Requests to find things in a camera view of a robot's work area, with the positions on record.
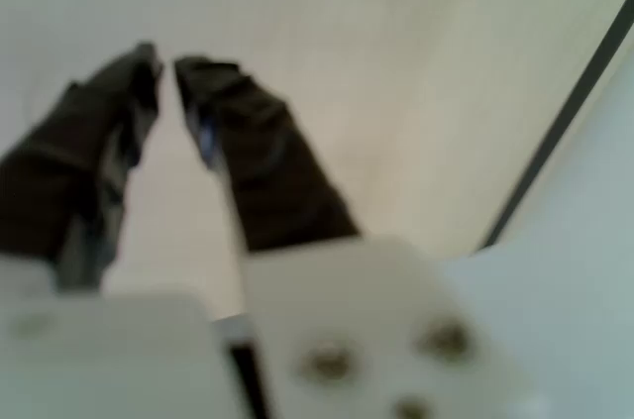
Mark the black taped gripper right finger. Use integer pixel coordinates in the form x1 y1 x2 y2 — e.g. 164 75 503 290
172 55 541 419

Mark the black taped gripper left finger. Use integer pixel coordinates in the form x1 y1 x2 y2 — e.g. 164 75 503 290
0 41 165 292

